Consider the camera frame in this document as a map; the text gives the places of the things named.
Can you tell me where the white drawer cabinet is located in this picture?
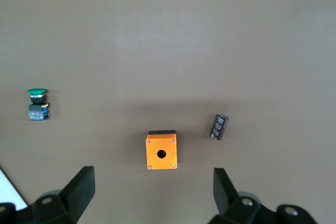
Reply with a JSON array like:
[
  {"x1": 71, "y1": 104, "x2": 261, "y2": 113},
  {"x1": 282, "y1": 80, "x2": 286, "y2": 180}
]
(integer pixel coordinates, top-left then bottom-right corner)
[{"x1": 0, "y1": 166, "x2": 28, "y2": 210}]

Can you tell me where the orange button enclosure box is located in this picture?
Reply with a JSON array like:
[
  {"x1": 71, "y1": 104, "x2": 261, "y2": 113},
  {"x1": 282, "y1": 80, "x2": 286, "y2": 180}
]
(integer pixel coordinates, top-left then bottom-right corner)
[{"x1": 145, "y1": 129, "x2": 178, "y2": 172}]

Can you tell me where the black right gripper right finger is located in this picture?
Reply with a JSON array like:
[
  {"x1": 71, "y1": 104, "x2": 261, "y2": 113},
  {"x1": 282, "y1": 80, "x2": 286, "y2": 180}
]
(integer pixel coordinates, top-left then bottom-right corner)
[{"x1": 208, "y1": 167, "x2": 279, "y2": 224}]

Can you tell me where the green push button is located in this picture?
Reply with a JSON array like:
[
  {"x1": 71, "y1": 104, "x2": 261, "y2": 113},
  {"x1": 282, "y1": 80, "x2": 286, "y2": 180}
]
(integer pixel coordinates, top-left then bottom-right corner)
[{"x1": 27, "y1": 88, "x2": 51, "y2": 122}]

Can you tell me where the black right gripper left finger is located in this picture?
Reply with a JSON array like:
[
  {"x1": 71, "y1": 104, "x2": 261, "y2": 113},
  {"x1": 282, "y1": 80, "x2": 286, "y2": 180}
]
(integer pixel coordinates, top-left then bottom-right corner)
[{"x1": 31, "y1": 165, "x2": 96, "y2": 224}]

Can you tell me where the dark cylindrical capacitor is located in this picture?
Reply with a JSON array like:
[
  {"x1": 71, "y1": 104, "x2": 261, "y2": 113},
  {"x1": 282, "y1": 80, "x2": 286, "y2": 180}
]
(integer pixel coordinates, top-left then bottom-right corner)
[{"x1": 209, "y1": 114, "x2": 229, "y2": 141}]

